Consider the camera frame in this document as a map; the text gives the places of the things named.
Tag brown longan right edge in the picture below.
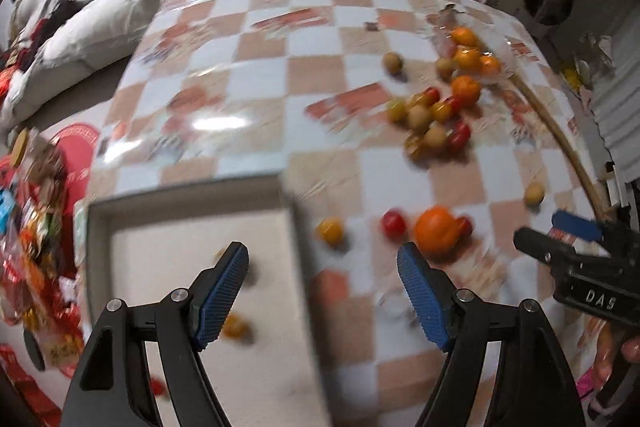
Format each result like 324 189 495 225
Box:
523 182 546 208

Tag lone brown longan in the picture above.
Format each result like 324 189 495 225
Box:
382 52 404 76

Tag yellow cherry tomato in tray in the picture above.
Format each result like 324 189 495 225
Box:
221 313 252 343

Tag white square tray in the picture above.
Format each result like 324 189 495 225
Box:
63 172 330 426

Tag yellow cherry tomato near tray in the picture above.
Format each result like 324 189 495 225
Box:
317 218 345 248

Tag pile of snack packets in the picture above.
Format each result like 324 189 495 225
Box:
1 128 84 371

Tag red cherry tomato near orange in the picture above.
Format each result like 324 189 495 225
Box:
380 209 407 241

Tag large orange mandarin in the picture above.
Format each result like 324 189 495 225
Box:
413 206 461 261

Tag red round mat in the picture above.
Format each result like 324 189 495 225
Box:
52 122 100 232

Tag red cherry tomato with stem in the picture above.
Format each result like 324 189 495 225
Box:
150 377 167 397

